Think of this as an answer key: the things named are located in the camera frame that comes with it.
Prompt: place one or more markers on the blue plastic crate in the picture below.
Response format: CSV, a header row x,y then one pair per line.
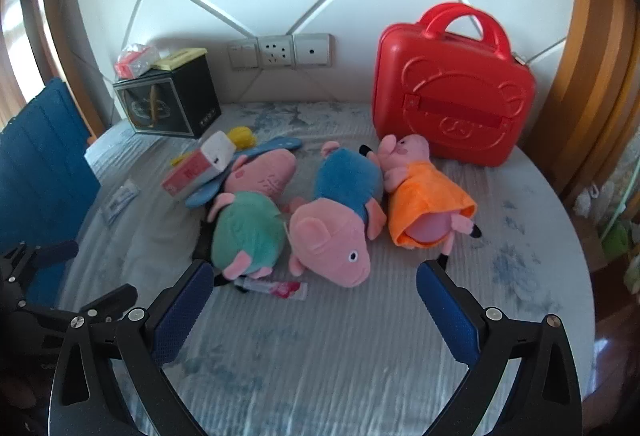
x,y
45,156

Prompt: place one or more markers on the white bag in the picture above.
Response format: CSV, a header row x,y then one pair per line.
x,y
592,197

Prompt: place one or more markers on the red hard-shell suitcase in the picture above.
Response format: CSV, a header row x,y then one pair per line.
x,y
450,81

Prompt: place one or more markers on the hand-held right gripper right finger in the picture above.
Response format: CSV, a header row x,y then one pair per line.
x,y
447,316

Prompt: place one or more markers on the light blue boomerang toy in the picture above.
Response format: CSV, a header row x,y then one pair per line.
x,y
280,145

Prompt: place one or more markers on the blue-dressed pig plush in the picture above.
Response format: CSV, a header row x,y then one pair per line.
x,y
345,181

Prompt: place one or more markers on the white single-hole wall outlet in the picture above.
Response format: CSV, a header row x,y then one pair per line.
x,y
312,50

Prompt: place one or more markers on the wooden headboard frame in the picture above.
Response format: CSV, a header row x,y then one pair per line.
x,y
590,66

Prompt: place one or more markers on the white wall switch panel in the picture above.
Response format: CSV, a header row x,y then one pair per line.
x,y
243,54

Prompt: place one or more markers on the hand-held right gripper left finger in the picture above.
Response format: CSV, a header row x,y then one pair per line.
x,y
181,311

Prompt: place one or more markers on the orange-dressed pig plush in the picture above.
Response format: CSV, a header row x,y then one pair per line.
x,y
425,196

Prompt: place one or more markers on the green bag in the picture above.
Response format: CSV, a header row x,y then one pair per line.
x,y
617,237

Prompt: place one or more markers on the pink and white carton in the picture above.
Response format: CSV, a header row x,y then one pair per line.
x,y
192,174

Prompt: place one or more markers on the pink and white tube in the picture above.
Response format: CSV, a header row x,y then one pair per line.
x,y
280,290

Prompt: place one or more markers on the small yellow toy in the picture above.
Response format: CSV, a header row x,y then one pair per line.
x,y
242,136

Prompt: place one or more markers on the red tissue pack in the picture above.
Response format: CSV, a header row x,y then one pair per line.
x,y
132,64

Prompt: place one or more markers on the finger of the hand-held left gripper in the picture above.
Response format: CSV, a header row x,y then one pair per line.
x,y
100,303
52,253

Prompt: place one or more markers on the white wall socket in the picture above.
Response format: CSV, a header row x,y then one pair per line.
x,y
275,51

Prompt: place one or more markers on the yellow flat box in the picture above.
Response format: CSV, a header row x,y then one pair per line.
x,y
177,59

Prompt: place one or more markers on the yellow plastic toy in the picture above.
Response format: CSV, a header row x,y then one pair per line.
x,y
179,161

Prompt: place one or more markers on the black gift box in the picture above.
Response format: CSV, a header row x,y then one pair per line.
x,y
170,101

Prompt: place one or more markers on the white wet wipes packet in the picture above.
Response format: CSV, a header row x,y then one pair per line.
x,y
119,203

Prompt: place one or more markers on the green-dressed pig plush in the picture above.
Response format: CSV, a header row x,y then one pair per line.
x,y
245,231

